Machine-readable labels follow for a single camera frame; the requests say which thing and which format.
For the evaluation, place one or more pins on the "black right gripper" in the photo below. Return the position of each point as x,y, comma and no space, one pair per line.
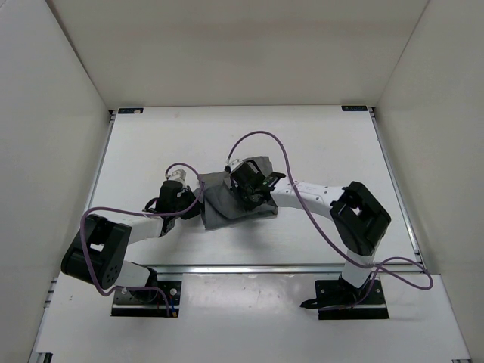
236,190

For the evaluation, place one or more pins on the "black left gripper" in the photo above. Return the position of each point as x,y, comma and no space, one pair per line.
195,210

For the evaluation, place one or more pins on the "grey pleated skirt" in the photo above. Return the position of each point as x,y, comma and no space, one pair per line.
220,208

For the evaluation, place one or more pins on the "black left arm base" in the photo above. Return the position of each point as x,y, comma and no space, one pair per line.
150,304

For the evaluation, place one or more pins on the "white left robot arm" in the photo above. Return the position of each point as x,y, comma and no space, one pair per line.
97,253

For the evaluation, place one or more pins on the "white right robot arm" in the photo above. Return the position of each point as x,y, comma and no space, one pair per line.
361,221

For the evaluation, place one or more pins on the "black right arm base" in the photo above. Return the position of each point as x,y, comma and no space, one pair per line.
339,300

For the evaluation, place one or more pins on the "blue left corner label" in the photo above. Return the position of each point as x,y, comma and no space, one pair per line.
130,110

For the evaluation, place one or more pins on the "blue corner label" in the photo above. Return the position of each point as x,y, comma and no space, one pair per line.
130,110
354,108

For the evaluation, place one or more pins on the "blue right corner label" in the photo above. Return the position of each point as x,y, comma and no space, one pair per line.
354,108

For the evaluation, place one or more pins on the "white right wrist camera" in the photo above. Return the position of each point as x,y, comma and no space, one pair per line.
231,165

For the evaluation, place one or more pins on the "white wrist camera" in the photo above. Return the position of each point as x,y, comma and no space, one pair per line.
231,165
178,175

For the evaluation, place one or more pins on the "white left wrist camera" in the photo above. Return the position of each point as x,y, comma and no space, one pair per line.
178,175

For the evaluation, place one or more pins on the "aluminium table front rail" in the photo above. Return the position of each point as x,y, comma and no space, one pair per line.
398,267

